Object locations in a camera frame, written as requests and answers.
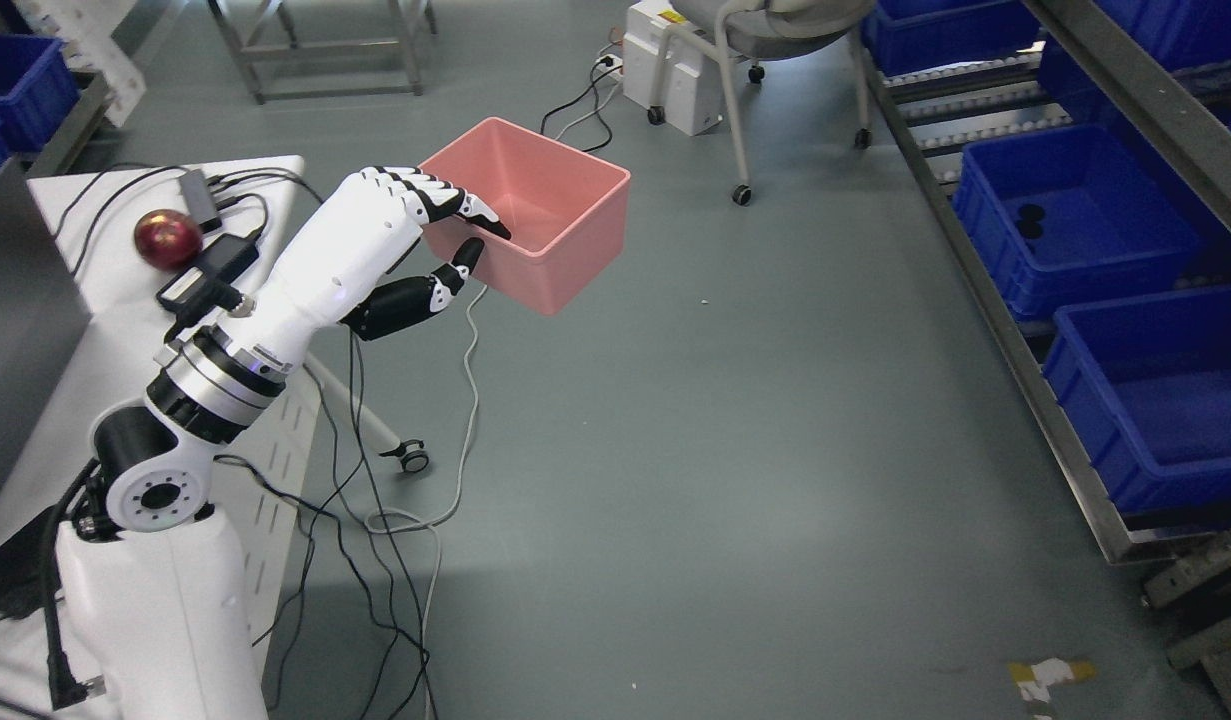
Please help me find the black power adapter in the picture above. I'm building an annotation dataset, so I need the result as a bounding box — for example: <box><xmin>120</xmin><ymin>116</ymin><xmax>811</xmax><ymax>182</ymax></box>
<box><xmin>155</xmin><ymin>233</ymin><xmax>259</xmax><ymax>316</ymax></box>

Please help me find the blue bin right near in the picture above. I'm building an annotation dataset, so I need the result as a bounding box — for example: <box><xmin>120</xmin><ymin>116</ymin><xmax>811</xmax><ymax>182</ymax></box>
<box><xmin>1043</xmin><ymin>284</ymin><xmax>1231</xmax><ymax>516</ymax></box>

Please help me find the pink plastic storage box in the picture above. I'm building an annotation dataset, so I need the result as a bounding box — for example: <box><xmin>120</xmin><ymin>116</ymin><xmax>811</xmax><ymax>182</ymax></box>
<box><xmin>419</xmin><ymin>117</ymin><xmax>632</xmax><ymax>316</ymax></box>

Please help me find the white floor cable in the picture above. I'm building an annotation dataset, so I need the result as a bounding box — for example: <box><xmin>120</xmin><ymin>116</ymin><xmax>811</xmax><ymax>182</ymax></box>
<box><xmin>363</xmin><ymin>284</ymin><xmax>489</xmax><ymax>720</ymax></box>

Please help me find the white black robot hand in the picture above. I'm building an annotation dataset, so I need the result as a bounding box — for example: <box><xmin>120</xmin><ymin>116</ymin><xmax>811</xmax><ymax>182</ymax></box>
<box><xmin>219</xmin><ymin>167</ymin><xmax>513</xmax><ymax>368</ymax></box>

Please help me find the blue bin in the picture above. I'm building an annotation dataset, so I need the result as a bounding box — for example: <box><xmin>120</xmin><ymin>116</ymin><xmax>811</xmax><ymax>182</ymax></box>
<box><xmin>1043</xmin><ymin>284</ymin><xmax>1231</xmax><ymax>516</ymax></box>
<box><xmin>952</xmin><ymin>126</ymin><xmax>1203</xmax><ymax>322</ymax></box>

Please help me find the grey office chair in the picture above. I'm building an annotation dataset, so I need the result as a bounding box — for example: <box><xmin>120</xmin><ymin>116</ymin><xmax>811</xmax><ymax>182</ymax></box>
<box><xmin>648</xmin><ymin>1</ymin><xmax>876</xmax><ymax>208</ymax></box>

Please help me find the white side table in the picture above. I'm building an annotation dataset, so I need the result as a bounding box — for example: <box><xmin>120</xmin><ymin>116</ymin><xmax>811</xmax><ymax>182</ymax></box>
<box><xmin>0</xmin><ymin>170</ymin><xmax>321</xmax><ymax>716</ymax></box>

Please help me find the blue bin upper right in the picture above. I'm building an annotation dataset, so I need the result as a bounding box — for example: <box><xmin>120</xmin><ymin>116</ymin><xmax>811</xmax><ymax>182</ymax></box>
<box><xmin>952</xmin><ymin>126</ymin><xmax>1203</xmax><ymax>322</ymax></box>

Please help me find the metal stool frame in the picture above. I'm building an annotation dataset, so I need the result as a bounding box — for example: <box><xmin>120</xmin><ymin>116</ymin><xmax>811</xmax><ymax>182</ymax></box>
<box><xmin>206</xmin><ymin>1</ymin><xmax>438</xmax><ymax>105</ymax></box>

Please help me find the red apple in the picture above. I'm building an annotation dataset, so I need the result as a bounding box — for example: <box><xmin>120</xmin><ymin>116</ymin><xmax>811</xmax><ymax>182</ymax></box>
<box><xmin>132</xmin><ymin>209</ymin><xmax>204</xmax><ymax>272</ymax></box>

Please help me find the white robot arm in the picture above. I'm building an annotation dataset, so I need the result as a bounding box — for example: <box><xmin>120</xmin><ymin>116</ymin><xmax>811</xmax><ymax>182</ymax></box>
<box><xmin>46</xmin><ymin>313</ymin><xmax>311</xmax><ymax>719</ymax></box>

